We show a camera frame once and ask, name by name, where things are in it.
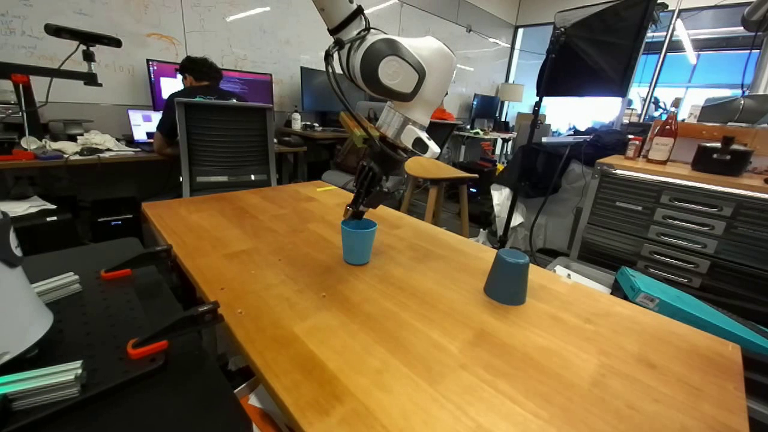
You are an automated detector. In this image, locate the black camera bar on stand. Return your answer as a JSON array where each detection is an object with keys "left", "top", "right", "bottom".
[{"left": 41, "top": 20, "right": 125, "bottom": 53}]

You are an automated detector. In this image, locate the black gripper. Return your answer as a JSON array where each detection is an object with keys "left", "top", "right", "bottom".
[{"left": 343, "top": 130, "right": 421, "bottom": 222}]

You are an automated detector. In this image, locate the grey storage box white lid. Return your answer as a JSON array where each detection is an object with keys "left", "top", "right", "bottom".
[{"left": 551, "top": 260, "right": 617, "bottom": 298}]

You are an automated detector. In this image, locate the seated person in dark shirt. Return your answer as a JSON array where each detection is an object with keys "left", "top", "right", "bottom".
[{"left": 152, "top": 53, "right": 241, "bottom": 156}]

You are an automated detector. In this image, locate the wooden three-legged stool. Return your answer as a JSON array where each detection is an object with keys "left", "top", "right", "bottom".
[{"left": 401, "top": 154, "right": 480, "bottom": 240}]

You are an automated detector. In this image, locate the black softbox studio light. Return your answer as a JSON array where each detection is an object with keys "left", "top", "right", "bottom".
[{"left": 535, "top": 0, "right": 660, "bottom": 102}]

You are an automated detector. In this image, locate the teal flat case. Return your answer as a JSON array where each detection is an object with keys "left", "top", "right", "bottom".
[{"left": 613, "top": 264, "right": 768, "bottom": 364}]

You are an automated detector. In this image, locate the white shade table lamp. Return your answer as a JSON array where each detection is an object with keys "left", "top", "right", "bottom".
[{"left": 495, "top": 82, "right": 528, "bottom": 125}]

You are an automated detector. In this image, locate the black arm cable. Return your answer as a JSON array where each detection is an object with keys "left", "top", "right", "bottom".
[{"left": 323, "top": 29, "right": 380, "bottom": 139}]

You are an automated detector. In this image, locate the dark computer monitor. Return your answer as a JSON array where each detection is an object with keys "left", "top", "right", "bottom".
[{"left": 299, "top": 64, "right": 356, "bottom": 115}]

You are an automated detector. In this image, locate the light blue plastic cup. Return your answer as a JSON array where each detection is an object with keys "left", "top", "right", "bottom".
[{"left": 338, "top": 215, "right": 380, "bottom": 268}]

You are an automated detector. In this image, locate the aluminium extrusion bar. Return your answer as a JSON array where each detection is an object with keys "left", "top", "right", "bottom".
[
  {"left": 29, "top": 268, "right": 85, "bottom": 305},
  {"left": 0, "top": 356, "right": 87, "bottom": 412}
]

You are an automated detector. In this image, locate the wide desk monitor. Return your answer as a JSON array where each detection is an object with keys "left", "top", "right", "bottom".
[{"left": 145, "top": 58, "right": 276, "bottom": 112}]

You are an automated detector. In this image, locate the grey drawer cabinet wooden top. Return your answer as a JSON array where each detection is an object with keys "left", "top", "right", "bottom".
[{"left": 570, "top": 151, "right": 768, "bottom": 317}]

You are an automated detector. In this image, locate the open laptop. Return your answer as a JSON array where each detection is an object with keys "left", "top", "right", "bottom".
[{"left": 125, "top": 106, "right": 169, "bottom": 149}]

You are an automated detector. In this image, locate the black clamp orange handle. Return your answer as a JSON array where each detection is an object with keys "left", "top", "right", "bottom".
[
  {"left": 235, "top": 386, "right": 281, "bottom": 432},
  {"left": 122, "top": 300, "right": 224, "bottom": 364},
  {"left": 99, "top": 242, "right": 176, "bottom": 286}
]

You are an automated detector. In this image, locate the black light stand pole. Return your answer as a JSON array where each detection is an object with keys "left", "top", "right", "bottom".
[{"left": 497, "top": 92, "right": 558, "bottom": 252}]

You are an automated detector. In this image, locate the amber glass bottle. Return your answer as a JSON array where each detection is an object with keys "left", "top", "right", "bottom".
[{"left": 643, "top": 109, "right": 683, "bottom": 167}]

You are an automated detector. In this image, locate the dark blue upturned cup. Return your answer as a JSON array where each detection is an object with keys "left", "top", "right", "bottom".
[{"left": 483, "top": 247, "right": 534, "bottom": 306}]

